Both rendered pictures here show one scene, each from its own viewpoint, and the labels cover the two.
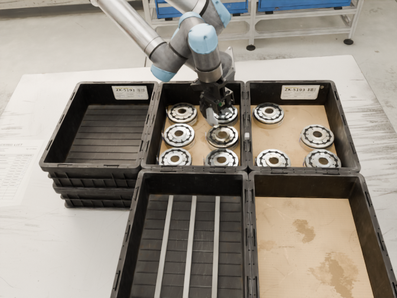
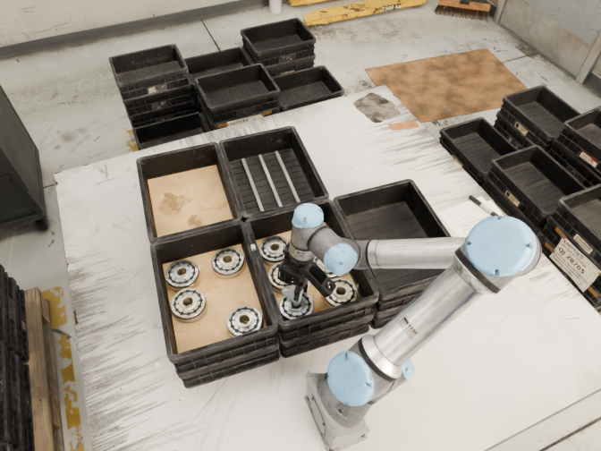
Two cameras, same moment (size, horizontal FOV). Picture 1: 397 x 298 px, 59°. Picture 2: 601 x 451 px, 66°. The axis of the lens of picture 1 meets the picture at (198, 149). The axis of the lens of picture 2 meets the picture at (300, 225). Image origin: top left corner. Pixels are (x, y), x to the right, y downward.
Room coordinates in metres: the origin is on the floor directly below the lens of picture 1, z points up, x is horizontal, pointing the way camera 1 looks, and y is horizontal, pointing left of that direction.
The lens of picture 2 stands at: (1.52, -0.38, 2.07)
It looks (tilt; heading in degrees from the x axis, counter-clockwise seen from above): 51 degrees down; 154
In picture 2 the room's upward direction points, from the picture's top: straight up
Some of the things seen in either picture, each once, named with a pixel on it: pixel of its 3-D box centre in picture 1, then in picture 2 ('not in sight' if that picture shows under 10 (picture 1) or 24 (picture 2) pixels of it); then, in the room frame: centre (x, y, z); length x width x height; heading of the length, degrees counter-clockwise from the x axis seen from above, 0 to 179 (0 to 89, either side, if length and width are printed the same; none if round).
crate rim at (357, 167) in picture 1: (295, 122); (210, 285); (0.78, -0.30, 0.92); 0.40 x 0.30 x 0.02; 173
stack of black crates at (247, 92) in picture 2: not in sight; (241, 117); (-0.59, 0.26, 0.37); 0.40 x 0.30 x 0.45; 88
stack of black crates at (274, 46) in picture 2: not in sight; (278, 66); (-0.97, 0.68, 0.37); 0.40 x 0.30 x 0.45; 88
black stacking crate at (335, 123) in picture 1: (293, 134); (213, 293); (0.78, -0.30, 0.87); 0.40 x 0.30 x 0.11; 173
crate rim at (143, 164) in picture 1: (198, 122); (308, 258); (0.81, -0.01, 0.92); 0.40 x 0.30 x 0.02; 173
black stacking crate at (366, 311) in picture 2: (198, 133); (308, 267); (0.81, -0.01, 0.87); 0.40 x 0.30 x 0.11; 173
